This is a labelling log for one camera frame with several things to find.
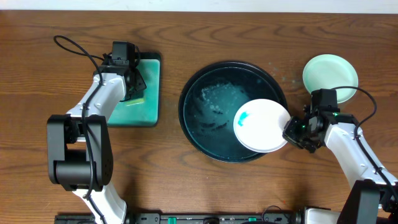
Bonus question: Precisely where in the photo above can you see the yellow green sponge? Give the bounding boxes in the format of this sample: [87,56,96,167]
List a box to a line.
[124,97,145,106]

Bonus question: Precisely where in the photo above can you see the round dark tray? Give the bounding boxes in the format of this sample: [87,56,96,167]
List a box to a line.
[178,61,287,163]

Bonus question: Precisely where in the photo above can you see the green plate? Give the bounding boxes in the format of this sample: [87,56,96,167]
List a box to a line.
[302,54,359,93]

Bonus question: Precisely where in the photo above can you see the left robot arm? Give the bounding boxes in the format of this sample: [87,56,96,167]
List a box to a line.
[47,65,144,223]

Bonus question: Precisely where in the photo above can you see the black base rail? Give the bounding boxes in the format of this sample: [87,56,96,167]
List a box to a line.
[54,212,312,224]

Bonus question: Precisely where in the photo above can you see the rectangular tray with soapy water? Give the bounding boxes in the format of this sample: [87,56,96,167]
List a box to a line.
[108,52,161,127]

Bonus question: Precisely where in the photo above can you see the white plate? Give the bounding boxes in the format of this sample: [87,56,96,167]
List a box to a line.
[233,99,290,153]

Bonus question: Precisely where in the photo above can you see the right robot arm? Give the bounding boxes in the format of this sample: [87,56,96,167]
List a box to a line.
[280,112,397,223]

